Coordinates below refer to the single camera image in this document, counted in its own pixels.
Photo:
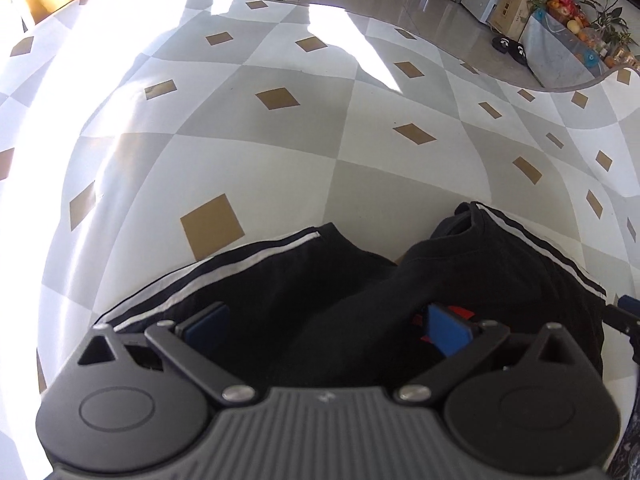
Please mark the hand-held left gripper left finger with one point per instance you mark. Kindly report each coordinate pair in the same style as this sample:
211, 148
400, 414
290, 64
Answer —
207, 327

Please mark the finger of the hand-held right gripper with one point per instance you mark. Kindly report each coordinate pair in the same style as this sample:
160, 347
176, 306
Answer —
627, 317

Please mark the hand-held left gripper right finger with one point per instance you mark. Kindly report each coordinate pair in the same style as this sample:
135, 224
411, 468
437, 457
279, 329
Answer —
447, 330

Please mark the black t-shirt with red print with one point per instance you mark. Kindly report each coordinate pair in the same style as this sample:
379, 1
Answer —
325, 300

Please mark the glass side table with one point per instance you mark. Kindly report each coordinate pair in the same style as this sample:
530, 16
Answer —
550, 55

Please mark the black slipper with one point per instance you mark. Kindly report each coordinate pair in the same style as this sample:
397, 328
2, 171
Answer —
520, 54
500, 44

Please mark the thin leafy potted plant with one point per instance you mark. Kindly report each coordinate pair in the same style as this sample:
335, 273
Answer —
607, 20

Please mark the brown cardboard box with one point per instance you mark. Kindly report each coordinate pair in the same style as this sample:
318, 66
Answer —
510, 12

